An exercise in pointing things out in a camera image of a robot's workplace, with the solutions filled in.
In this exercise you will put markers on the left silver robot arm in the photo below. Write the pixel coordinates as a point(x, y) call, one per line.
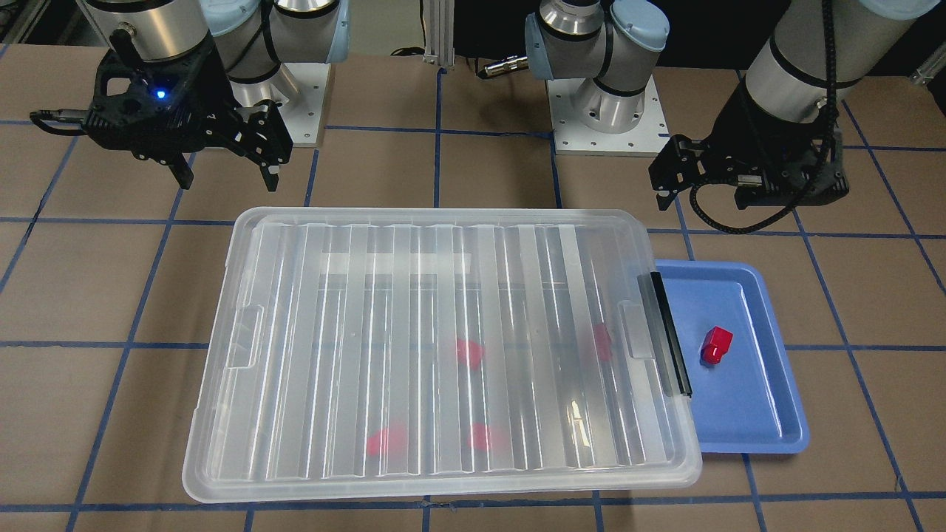
point(815, 55)

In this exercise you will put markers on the red block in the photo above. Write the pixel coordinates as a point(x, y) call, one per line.
point(602, 341)
point(715, 346)
point(485, 438)
point(469, 353)
point(386, 440)

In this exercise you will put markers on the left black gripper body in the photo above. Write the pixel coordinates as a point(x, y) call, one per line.
point(741, 130)

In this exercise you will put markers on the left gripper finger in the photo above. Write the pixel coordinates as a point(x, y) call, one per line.
point(664, 199)

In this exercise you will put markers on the black box latch handle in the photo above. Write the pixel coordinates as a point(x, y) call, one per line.
point(672, 370)

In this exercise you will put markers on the blue plastic tray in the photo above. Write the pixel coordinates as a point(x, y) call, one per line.
point(749, 403)

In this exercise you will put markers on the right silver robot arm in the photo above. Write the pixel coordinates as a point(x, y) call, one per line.
point(250, 77)

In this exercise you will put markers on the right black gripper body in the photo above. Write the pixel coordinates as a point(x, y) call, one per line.
point(215, 94)

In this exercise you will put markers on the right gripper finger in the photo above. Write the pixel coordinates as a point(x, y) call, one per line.
point(270, 175)
point(181, 171)

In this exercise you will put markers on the clear plastic box lid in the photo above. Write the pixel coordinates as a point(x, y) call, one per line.
point(335, 322)

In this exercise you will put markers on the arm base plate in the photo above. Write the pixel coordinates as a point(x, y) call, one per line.
point(300, 91)
point(588, 121)

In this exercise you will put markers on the aluminium frame post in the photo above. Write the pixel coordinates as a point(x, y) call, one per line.
point(438, 32)

